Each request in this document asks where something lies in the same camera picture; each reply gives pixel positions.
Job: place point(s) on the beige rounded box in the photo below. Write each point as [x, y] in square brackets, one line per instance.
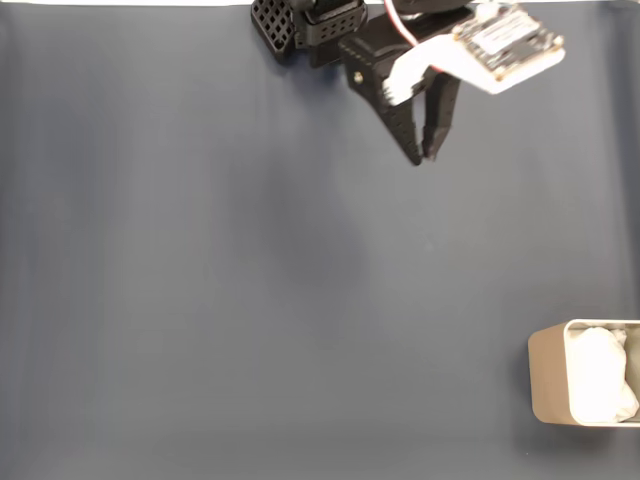
[547, 375]

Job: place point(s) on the white crumpled tissue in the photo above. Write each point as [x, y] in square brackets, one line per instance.
[597, 375]

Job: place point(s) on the white mounted camera board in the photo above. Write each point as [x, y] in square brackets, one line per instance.
[505, 40]

